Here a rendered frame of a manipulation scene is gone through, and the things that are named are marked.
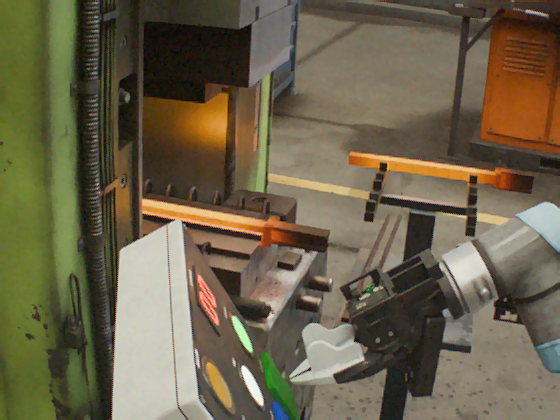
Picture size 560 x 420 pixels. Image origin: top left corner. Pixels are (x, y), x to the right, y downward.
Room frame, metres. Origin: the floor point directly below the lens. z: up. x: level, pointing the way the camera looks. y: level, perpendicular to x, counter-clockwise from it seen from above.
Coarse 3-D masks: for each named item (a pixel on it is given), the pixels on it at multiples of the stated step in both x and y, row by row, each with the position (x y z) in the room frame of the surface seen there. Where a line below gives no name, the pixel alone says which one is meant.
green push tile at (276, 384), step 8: (264, 360) 0.82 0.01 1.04; (264, 368) 0.81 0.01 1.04; (272, 368) 0.82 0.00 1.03; (272, 376) 0.79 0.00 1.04; (280, 376) 0.83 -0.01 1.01; (272, 384) 0.77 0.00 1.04; (280, 384) 0.81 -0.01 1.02; (272, 392) 0.77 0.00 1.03; (280, 392) 0.78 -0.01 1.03; (288, 392) 0.82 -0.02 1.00; (280, 400) 0.77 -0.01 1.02; (288, 400) 0.79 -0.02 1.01; (288, 408) 0.77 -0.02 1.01; (296, 408) 0.81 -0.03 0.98; (288, 416) 0.77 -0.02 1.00; (296, 416) 0.78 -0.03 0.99
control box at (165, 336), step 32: (128, 256) 0.82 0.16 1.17; (160, 256) 0.78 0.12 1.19; (192, 256) 0.80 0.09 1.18; (128, 288) 0.74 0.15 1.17; (160, 288) 0.72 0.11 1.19; (192, 288) 0.72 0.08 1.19; (128, 320) 0.68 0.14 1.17; (160, 320) 0.66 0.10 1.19; (192, 320) 0.65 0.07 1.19; (224, 320) 0.77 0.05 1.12; (128, 352) 0.63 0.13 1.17; (160, 352) 0.61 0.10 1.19; (192, 352) 0.59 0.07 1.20; (224, 352) 0.69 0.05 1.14; (256, 352) 0.82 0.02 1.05; (128, 384) 0.58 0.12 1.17; (160, 384) 0.56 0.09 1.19; (192, 384) 0.54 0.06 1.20; (128, 416) 0.53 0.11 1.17; (160, 416) 0.52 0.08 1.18; (192, 416) 0.52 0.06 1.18; (224, 416) 0.56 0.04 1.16; (256, 416) 0.65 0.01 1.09
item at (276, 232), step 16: (144, 208) 1.32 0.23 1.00; (160, 208) 1.31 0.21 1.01; (176, 208) 1.32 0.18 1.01; (192, 208) 1.32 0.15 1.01; (224, 224) 1.28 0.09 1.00; (240, 224) 1.27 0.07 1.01; (256, 224) 1.27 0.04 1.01; (272, 224) 1.26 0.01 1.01; (288, 224) 1.27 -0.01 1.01; (272, 240) 1.26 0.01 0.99; (288, 240) 1.26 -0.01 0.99; (304, 240) 1.25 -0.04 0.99; (320, 240) 1.24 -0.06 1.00
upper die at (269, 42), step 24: (168, 24) 1.19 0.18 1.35; (264, 24) 1.21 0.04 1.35; (288, 24) 1.33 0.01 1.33; (144, 48) 1.20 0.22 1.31; (168, 48) 1.19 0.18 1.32; (192, 48) 1.18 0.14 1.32; (216, 48) 1.17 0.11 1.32; (240, 48) 1.16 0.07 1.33; (264, 48) 1.22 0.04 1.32; (288, 48) 1.34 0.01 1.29; (144, 72) 1.20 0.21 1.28; (168, 72) 1.19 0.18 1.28; (192, 72) 1.18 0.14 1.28; (216, 72) 1.17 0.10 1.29; (240, 72) 1.16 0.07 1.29; (264, 72) 1.22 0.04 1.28
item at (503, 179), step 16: (352, 160) 1.84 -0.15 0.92; (368, 160) 1.83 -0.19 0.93; (384, 160) 1.83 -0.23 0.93; (400, 160) 1.83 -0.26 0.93; (416, 160) 1.84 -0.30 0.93; (448, 176) 1.80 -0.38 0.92; (464, 176) 1.79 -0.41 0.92; (480, 176) 1.79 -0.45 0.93; (496, 176) 1.77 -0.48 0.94; (512, 176) 1.78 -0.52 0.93; (528, 176) 1.77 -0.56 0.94; (528, 192) 1.77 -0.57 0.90
